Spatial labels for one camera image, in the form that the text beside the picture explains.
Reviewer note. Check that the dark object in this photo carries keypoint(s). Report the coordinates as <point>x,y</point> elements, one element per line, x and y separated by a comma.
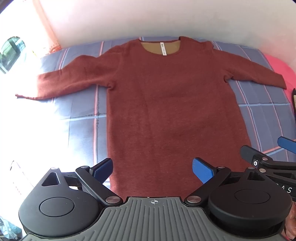
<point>294,96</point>

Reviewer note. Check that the person's right hand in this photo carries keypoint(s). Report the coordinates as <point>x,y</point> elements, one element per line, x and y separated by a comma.
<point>291,220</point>

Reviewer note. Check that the red-brown knit sweater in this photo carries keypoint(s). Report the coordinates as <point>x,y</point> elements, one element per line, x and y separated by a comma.
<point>173,104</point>

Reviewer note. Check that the window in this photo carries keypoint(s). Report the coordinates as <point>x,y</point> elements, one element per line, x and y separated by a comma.
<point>11,54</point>

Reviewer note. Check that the pink pillow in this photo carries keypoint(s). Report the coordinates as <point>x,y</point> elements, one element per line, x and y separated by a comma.
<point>284,69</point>

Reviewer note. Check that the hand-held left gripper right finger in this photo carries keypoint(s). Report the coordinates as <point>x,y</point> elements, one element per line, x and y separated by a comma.
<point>203,171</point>

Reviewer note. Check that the pink curtain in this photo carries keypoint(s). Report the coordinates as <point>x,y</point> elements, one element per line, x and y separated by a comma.
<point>46,27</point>

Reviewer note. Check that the blue plaid bed sheet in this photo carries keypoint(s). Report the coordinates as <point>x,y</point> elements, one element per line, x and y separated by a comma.
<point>261,120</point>

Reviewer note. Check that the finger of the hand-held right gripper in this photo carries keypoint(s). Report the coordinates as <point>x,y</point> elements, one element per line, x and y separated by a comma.
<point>248,154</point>
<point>286,142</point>

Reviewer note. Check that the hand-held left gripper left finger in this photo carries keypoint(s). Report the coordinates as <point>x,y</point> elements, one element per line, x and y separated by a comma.
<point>103,170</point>

